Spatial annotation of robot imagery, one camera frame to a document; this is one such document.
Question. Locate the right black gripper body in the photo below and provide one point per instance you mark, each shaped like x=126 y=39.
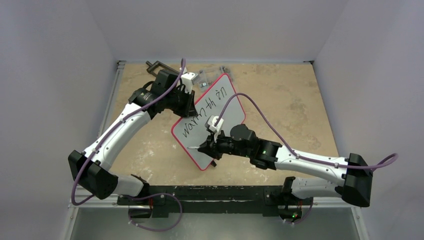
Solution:
x=212 y=145

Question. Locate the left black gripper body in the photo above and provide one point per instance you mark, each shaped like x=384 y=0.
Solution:
x=178 y=101

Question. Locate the red framed whiteboard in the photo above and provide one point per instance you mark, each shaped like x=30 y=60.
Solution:
x=192 y=131

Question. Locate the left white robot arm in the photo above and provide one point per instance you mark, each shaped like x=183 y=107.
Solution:
x=141 y=108

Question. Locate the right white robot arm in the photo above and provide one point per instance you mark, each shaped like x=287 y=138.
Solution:
x=347 y=178

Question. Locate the clear plastic parts box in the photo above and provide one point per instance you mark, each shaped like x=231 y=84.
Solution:
x=206 y=77

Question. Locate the black metal clamp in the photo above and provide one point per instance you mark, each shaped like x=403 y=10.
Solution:
x=151 y=67

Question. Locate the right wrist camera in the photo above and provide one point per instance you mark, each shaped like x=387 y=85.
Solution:
x=214 y=126

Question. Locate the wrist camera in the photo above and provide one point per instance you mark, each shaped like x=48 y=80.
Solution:
x=188 y=79
x=214 y=126

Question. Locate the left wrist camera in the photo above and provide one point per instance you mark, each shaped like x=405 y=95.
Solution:
x=188 y=79

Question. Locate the aluminium frame rail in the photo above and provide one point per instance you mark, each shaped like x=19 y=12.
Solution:
x=85 y=168

